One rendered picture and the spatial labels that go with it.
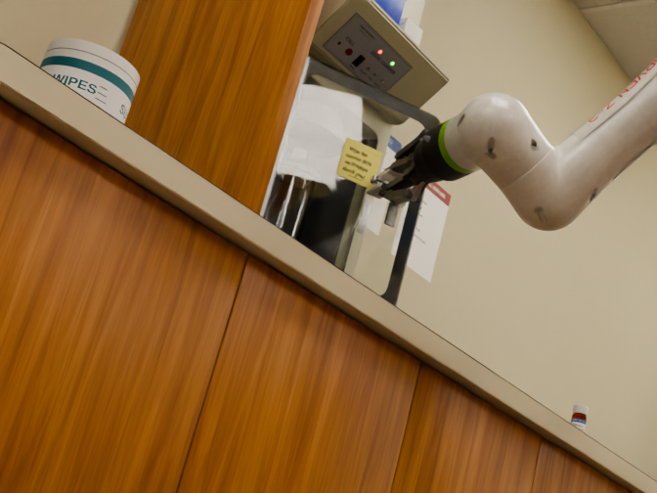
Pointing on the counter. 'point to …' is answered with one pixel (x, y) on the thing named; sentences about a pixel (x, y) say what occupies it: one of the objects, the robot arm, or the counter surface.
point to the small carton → (411, 29)
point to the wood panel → (219, 83)
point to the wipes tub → (93, 73)
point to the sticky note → (359, 162)
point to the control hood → (423, 87)
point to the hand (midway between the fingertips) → (384, 184)
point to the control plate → (371, 43)
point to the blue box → (392, 8)
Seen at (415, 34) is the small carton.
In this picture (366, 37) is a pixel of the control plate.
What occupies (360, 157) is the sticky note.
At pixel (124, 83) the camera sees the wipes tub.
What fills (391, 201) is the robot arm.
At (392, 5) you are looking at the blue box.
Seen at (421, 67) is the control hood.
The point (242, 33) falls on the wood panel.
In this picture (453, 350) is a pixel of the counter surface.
